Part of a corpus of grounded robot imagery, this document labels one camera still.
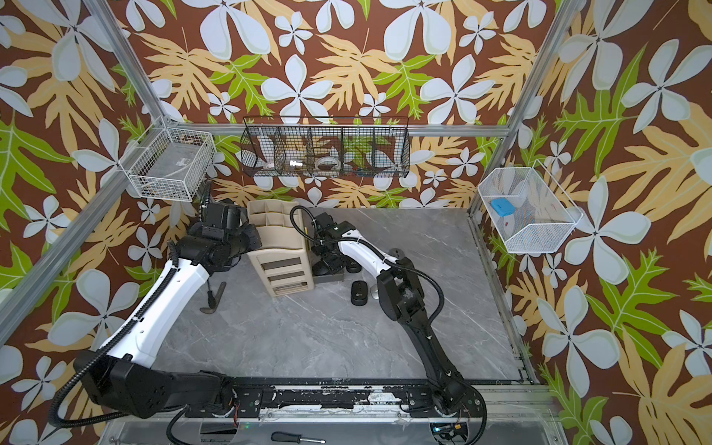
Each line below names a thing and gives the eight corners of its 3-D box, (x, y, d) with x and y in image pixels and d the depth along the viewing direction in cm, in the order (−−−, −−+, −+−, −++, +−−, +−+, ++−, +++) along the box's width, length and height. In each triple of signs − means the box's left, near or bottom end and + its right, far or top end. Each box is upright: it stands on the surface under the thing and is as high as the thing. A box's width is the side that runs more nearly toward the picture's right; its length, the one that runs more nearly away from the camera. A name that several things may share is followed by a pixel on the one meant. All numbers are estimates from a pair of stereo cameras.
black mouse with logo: (350, 305, 94) (350, 302, 93) (351, 283, 100) (351, 280, 98) (367, 305, 95) (368, 302, 93) (367, 283, 100) (367, 280, 98)
